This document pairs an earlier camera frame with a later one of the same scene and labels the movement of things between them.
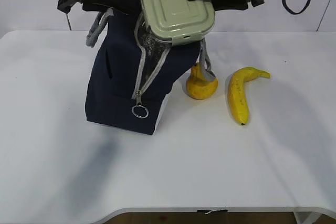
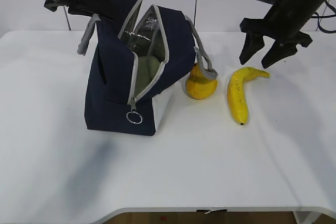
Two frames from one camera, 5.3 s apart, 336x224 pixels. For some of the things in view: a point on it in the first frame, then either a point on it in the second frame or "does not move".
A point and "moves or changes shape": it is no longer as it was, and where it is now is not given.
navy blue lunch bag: [113, 96] moves or changes shape
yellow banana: [237, 94] does not move
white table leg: [306, 217] does not move
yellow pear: [200, 87] does not move
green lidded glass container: [168, 18] to [147, 66]
